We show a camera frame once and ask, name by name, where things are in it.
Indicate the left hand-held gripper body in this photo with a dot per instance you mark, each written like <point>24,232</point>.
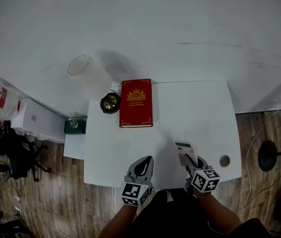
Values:
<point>131,193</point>

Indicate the person's left forearm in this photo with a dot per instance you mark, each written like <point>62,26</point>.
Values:
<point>116,222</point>

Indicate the black stand with round base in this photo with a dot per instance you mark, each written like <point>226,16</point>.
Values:
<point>267,156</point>

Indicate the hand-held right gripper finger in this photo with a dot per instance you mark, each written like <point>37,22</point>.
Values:
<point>191,165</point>
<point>202,163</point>

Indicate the white water dispenser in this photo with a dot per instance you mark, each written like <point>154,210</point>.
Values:
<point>41,119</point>

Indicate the white drawer cabinet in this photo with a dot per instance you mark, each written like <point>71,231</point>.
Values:
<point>73,146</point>

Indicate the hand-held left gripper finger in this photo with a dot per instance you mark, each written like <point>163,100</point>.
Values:
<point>131,170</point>
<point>151,175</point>

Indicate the person's right forearm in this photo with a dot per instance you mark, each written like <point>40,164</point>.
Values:
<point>217,212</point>

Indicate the person's black clothing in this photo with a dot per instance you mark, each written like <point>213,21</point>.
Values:
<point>172,217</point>

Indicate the white power strip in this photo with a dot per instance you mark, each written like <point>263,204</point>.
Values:
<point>18,203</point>

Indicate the black office chair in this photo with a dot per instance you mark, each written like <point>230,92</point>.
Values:
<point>18,155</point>

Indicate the table lamp with white shade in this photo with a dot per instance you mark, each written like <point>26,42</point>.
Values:
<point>90,79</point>

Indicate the red hardcover book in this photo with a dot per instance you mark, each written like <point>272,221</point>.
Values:
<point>136,108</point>

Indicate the dark green box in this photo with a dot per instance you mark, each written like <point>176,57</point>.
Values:
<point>75,127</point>

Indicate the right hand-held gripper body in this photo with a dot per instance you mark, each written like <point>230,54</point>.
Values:
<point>204,181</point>

